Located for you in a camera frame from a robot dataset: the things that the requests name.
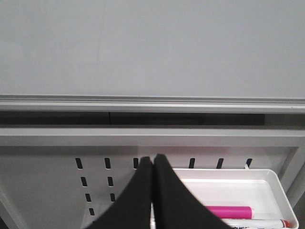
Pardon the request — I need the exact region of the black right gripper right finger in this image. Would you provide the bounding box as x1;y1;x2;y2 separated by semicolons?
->
152;154;230;229

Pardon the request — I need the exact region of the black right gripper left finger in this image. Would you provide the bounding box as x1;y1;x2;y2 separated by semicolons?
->
87;156;153;229

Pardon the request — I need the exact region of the pink marker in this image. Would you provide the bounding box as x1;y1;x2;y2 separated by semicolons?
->
206;206;254;219

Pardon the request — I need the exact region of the white marker with red cap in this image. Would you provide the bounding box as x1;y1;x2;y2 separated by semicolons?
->
222;219;290;229

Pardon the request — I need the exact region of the white upper plastic tray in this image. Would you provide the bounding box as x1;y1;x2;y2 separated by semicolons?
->
174;168;299;229

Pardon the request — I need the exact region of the white perforated pegboard panel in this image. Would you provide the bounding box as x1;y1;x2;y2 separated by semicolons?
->
0;146;291;229

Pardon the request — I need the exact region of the white metal stand frame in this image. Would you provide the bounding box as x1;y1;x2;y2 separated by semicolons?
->
0;126;305;215

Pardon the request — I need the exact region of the white whiteboard with aluminium frame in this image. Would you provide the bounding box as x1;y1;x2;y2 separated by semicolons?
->
0;0;305;114

